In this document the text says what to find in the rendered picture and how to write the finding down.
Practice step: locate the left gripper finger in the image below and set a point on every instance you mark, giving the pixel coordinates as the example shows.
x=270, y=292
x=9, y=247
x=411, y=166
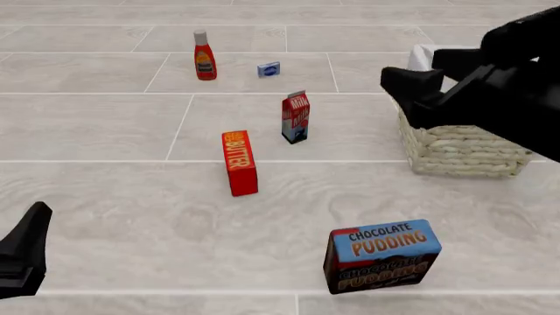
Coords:
x=26, y=243

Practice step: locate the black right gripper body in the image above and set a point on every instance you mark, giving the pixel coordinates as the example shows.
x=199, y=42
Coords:
x=507, y=105

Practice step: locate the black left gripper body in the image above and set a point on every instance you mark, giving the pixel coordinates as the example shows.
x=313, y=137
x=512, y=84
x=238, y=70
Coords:
x=17, y=283

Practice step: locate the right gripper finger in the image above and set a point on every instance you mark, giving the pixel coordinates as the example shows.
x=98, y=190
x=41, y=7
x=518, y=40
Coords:
x=461, y=62
x=413, y=83

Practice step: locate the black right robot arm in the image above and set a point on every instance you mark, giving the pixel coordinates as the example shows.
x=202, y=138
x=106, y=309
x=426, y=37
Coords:
x=527, y=28

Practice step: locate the white cloth basket liner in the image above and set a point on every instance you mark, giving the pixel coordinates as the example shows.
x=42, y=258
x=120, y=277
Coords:
x=422, y=57

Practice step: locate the pale woven basket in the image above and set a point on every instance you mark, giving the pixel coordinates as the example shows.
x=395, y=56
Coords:
x=464, y=152

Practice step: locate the red and blue milk carton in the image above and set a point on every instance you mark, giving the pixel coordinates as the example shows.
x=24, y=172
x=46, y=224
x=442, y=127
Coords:
x=296, y=119

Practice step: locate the small blue printed box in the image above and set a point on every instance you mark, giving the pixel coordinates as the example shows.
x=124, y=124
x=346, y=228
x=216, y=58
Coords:
x=269, y=70

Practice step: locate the blue chocolate pudding box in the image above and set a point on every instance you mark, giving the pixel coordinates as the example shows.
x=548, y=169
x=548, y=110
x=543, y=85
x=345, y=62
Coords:
x=380, y=254

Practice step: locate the red butter box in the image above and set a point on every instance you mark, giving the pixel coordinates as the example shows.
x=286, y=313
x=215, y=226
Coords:
x=240, y=164

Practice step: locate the red ketchup bottle grey cap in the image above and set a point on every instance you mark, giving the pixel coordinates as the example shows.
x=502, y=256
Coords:
x=205, y=62

